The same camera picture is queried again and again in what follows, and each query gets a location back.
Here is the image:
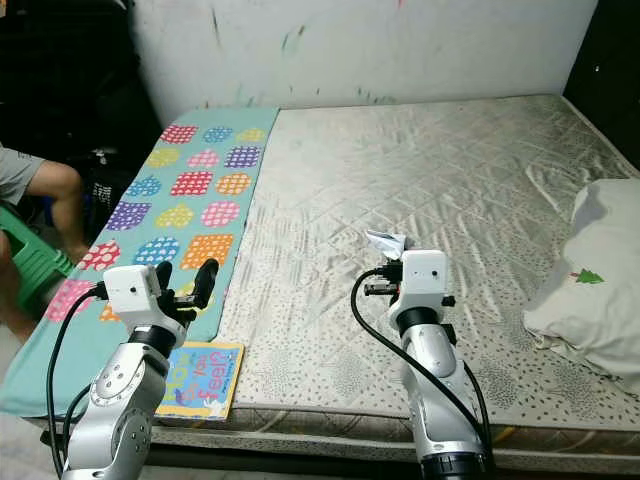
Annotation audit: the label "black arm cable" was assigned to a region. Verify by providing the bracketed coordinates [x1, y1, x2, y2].
[45, 283, 109, 480]
[350, 270, 496, 471]

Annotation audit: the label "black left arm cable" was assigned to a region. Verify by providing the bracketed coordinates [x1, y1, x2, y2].
[45, 283, 109, 480]

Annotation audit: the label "teal towel colourful shapes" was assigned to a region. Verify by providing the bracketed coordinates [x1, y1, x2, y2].
[0, 105, 282, 419]

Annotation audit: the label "seated person grey shorts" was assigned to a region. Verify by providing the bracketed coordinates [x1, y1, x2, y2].
[0, 145, 91, 341]

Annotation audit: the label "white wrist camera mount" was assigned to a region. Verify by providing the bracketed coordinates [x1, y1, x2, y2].
[398, 249, 453, 313]
[101, 264, 174, 333]

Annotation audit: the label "silver white wrapper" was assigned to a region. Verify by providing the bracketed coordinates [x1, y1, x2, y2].
[362, 229, 409, 264]

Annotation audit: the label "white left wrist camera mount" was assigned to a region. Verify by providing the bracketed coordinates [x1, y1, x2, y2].
[101, 264, 174, 333]

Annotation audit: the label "black tufted headboard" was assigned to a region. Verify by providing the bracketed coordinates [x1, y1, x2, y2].
[562, 0, 640, 171]

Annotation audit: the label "green plastic stool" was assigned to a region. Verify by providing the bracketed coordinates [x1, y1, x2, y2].
[0, 203, 71, 319]

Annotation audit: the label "black bag white print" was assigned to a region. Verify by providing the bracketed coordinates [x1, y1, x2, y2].
[82, 147, 129, 243]

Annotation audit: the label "blue yellow children's book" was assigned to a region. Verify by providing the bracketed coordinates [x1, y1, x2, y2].
[156, 340, 247, 422]

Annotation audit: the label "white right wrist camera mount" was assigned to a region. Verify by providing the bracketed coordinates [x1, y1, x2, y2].
[398, 249, 453, 313]

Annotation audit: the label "grey quilted mattress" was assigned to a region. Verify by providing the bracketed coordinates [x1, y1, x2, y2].
[38, 93, 640, 473]

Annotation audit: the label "white pillow green tree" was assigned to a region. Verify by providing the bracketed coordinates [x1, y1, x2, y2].
[522, 178, 640, 398]

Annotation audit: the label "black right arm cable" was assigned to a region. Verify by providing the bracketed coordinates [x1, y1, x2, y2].
[350, 270, 496, 471]

